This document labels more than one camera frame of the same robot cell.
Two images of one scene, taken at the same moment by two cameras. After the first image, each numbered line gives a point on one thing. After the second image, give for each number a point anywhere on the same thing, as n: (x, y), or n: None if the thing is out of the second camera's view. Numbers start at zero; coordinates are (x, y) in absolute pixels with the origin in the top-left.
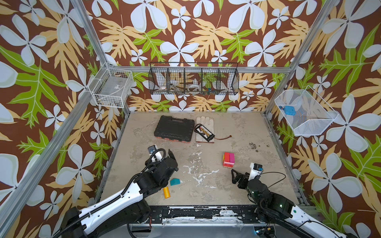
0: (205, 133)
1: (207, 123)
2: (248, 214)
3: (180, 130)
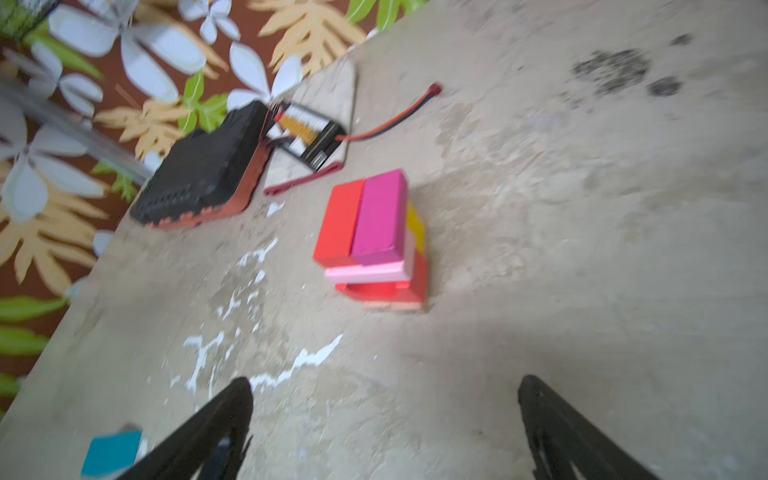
0: (308, 137)
1: (331, 92)
2: None
3: (212, 169)
